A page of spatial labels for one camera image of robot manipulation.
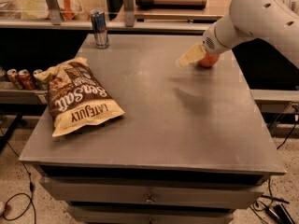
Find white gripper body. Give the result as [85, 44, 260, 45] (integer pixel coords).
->
[202, 24, 231, 54]

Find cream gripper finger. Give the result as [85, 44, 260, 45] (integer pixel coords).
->
[176, 43, 206, 67]

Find red apple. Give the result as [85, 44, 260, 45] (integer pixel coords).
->
[198, 52, 220, 68]

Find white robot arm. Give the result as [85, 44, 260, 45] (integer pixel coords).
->
[176, 0, 299, 67]

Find brown sea salt chip bag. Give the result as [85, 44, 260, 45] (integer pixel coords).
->
[34, 57, 124, 137]

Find orange white bag behind glass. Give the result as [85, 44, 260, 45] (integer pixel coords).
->
[57, 0, 82, 21]

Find yellow bag behind glass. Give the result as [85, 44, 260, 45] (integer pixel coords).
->
[21, 0, 49, 20]

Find silver blue energy drink can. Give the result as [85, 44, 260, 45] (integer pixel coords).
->
[91, 9, 109, 49]

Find upper grey drawer with knob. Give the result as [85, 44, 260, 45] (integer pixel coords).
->
[40, 176, 263, 210]

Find green soda can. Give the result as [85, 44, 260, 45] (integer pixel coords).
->
[33, 69, 48, 91]

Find orange soda can right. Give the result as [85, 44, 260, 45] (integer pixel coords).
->
[18, 69, 36, 91]

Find orange soda can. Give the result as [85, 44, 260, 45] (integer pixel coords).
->
[18, 69, 36, 91]
[7, 69, 23, 90]

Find black power adapter on floor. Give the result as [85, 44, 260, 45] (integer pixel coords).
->
[265, 204, 296, 224]

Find orange soda can left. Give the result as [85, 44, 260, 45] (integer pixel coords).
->
[7, 69, 23, 90]

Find grey side shelf left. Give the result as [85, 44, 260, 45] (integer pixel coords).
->
[0, 81, 48, 105]

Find lower grey drawer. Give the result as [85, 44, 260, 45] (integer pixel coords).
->
[67, 206, 233, 224]

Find grey metal bracket middle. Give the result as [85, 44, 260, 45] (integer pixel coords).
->
[123, 0, 135, 27]

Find grey metal bracket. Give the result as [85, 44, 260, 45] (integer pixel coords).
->
[123, 0, 135, 27]
[46, 0, 62, 25]

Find grey metal bracket left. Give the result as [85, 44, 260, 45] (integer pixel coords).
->
[46, 0, 62, 25]

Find black cable on floor left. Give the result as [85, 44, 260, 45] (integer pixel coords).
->
[0, 128, 37, 224]

